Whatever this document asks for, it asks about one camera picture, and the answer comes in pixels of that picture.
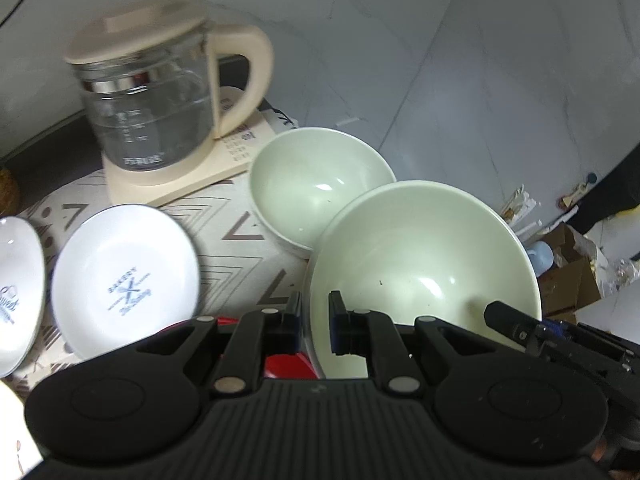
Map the red black bowl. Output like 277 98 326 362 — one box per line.
164 314 321 380

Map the pale green bowl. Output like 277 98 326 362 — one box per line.
248 127 396 259
304 181 542 379

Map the white plate Bakery print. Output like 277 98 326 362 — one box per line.
51 205 200 360

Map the white plate Sweet print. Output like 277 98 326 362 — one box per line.
0 217 46 377

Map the patterned woven table mat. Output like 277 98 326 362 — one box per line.
6 170 306 396

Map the cardboard box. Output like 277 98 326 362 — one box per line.
538 223 602 324

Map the cream kettle base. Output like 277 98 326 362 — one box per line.
102 110 276 207

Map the white plate front left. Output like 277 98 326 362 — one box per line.
0 382 42 480

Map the glass electric kettle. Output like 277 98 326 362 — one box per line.
64 0 274 172

